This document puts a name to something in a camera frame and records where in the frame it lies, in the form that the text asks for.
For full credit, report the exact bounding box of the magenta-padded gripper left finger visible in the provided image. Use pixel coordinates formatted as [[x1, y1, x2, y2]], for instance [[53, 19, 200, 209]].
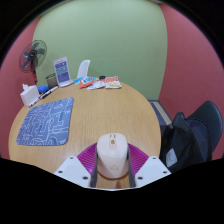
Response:
[[53, 143, 99, 189]]

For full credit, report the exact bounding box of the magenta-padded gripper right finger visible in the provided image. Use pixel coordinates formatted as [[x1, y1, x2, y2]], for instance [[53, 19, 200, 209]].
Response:
[[127, 143, 172, 189]]

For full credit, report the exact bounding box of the beige computer mouse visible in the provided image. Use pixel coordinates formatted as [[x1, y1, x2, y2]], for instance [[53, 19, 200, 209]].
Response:
[[96, 132, 130, 181]]

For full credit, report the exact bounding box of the blue patterned mouse pad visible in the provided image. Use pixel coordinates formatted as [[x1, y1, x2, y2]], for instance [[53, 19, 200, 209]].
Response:
[[15, 97, 75, 147]]

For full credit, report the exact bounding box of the white red-capped marker pen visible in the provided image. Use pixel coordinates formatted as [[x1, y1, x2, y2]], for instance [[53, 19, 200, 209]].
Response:
[[29, 95, 44, 108]]

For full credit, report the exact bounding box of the black office chair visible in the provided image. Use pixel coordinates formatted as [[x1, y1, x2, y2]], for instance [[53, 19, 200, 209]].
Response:
[[185, 100, 224, 162]]

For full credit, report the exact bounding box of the black marker pen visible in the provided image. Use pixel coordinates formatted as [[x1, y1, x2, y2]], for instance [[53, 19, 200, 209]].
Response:
[[39, 85, 59, 100]]

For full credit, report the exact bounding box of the blue whiteboard eraser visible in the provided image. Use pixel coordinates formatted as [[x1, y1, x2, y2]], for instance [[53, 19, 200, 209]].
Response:
[[37, 85, 50, 94]]

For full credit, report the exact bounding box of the white tissue box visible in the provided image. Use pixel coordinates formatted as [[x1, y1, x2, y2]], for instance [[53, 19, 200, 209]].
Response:
[[19, 83, 40, 108]]

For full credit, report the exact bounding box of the blue snack packet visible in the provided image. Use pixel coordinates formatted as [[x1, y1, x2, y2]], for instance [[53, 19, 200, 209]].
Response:
[[71, 77, 83, 86]]

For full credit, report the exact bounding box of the dark mesh pen cup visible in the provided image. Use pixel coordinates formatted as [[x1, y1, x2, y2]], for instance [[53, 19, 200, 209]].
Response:
[[45, 73, 58, 89]]

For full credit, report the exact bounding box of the yellow orange snack packet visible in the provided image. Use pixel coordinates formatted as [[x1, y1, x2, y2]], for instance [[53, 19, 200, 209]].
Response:
[[104, 75, 122, 90]]

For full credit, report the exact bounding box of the white plastic chair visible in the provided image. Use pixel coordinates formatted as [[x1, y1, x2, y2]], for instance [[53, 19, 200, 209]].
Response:
[[76, 59, 91, 80]]

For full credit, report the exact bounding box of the black standing fan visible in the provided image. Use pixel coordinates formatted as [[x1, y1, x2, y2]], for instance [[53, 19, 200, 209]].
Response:
[[18, 39, 48, 84]]

